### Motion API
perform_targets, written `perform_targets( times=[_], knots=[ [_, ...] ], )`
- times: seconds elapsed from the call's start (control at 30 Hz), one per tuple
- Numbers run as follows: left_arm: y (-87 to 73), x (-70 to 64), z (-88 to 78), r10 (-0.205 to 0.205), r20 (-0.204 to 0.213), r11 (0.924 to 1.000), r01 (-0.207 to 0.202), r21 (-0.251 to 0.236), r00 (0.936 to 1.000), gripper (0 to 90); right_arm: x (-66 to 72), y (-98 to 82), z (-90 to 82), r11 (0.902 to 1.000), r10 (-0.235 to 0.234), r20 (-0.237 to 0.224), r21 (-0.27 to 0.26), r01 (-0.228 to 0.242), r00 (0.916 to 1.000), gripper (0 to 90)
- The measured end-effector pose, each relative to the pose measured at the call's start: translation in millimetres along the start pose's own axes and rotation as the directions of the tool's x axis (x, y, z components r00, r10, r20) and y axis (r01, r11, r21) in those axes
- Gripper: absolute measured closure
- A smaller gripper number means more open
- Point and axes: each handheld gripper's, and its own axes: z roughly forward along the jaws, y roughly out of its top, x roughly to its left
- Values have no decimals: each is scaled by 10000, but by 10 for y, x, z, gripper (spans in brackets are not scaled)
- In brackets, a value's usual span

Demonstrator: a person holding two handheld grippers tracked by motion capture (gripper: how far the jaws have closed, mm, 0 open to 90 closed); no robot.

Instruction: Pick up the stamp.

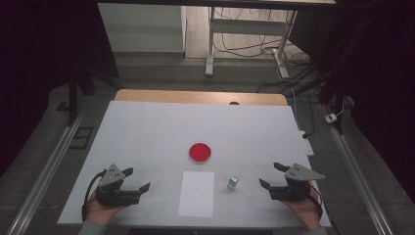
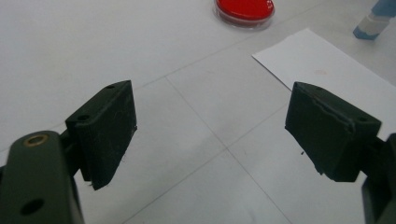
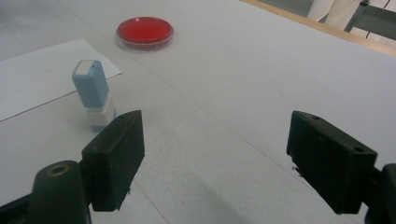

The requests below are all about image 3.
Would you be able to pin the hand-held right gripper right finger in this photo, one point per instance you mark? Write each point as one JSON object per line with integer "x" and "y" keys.
{"x": 330, "y": 161}

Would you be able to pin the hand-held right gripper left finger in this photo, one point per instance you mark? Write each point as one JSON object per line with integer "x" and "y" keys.
{"x": 113, "y": 161}

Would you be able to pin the blue and white stamp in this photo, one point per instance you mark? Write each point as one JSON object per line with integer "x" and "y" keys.
{"x": 91, "y": 84}

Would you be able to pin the round red ink pad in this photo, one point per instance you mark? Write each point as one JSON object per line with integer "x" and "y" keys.
{"x": 144, "y": 31}

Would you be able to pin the white paper sheet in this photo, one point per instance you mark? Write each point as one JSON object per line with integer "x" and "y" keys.
{"x": 37, "y": 81}

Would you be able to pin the wooden table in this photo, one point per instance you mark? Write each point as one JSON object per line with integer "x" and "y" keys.
{"x": 342, "y": 33}

